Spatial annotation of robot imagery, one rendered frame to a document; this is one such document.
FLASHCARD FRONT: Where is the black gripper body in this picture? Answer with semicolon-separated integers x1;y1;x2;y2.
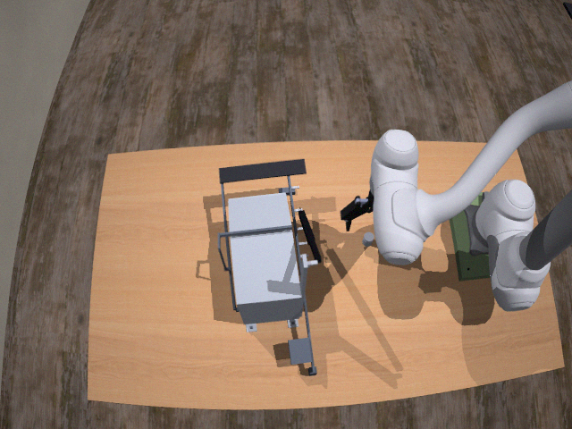
366;190;374;208

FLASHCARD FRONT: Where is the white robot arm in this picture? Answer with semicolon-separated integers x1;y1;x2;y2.
369;80;572;312

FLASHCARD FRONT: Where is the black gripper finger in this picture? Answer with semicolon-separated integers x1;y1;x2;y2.
341;196;373;231

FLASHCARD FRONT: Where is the grey cylinder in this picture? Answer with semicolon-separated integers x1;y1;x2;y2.
362;232;374;247

